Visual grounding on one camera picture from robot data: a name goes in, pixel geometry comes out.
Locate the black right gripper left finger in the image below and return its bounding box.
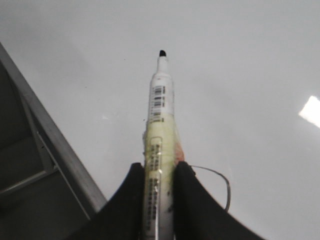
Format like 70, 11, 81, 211
66, 162, 145, 240

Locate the white whiteboard surface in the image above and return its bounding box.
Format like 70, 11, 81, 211
0, 0, 320, 240

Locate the white black whiteboard marker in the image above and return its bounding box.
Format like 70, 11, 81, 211
141, 50, 180, 240

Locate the red magnet taped to marker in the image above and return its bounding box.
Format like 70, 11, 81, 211
174, 142, 185, 165

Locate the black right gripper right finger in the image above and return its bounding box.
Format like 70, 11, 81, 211
173, 161, 262, 240

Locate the black drawn zero line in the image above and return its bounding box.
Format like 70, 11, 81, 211
191, 165, 231, 212

